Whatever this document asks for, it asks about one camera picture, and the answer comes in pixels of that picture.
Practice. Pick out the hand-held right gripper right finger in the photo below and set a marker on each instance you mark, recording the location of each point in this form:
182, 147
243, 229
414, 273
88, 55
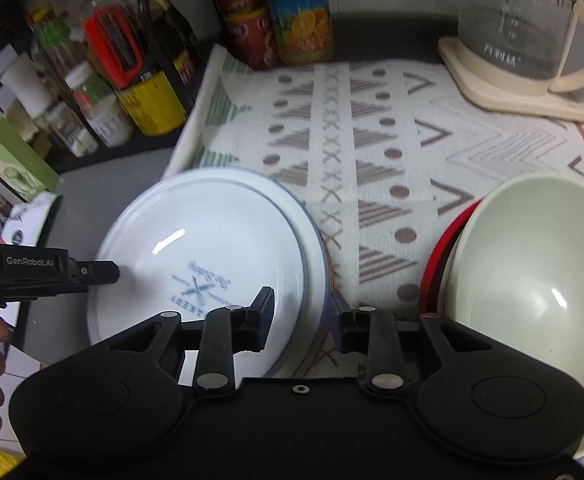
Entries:
344, 325

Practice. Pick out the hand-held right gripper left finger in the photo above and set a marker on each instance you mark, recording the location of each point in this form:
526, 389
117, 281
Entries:
264, 316

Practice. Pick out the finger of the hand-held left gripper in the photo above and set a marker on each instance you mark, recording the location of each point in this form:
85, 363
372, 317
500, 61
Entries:
99, 272

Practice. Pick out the white plate with blue logo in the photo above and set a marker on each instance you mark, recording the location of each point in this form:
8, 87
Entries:
202, 230

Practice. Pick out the red plate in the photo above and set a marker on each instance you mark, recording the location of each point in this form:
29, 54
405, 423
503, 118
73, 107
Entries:
437, 260

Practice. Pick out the pale green bowl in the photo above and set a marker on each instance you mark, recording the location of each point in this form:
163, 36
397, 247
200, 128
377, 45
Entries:
522, 270

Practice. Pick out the white packet with blue print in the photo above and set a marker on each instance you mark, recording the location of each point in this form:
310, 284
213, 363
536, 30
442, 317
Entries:
29, 220

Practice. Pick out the green carton box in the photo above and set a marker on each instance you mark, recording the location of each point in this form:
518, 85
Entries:
17, 160

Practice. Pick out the small clear jar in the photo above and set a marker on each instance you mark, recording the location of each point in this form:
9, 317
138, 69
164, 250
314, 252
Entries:
72, 132

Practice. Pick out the white-capped jar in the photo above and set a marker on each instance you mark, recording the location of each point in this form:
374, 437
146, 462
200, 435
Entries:
99, 110

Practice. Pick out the dark bottle with yellow label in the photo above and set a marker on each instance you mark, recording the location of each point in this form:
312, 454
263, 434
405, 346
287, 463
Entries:
152, 100

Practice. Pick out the white paper roll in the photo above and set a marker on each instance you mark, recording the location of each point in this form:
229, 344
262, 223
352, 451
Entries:
24, 85

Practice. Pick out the patterned table cloth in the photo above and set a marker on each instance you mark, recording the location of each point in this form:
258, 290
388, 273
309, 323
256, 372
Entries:
372, 125

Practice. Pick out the cream kettle base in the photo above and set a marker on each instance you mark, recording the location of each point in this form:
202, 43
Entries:
477, 85

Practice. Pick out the orange juice bottle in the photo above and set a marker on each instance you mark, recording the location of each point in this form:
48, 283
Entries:
299, 15

